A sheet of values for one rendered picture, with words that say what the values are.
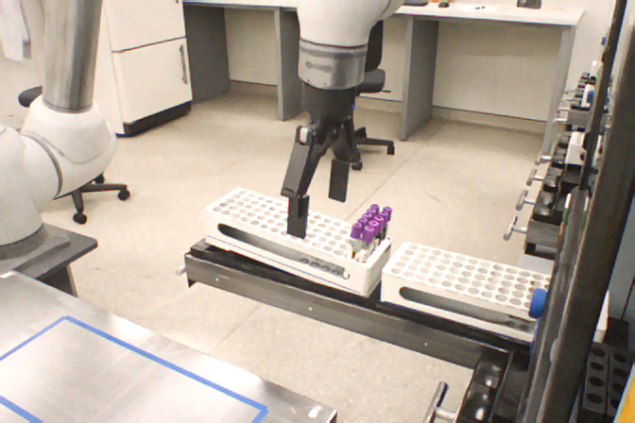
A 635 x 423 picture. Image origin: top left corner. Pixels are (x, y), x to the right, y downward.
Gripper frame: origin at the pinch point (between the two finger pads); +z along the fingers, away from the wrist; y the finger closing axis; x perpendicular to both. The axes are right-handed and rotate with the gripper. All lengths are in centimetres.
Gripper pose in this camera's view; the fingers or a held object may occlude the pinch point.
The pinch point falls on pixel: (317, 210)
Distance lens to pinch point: 84.5
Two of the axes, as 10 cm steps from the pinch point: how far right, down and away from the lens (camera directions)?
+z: -0.9, 8.7, 4.9
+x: 8.9, 2.9, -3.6
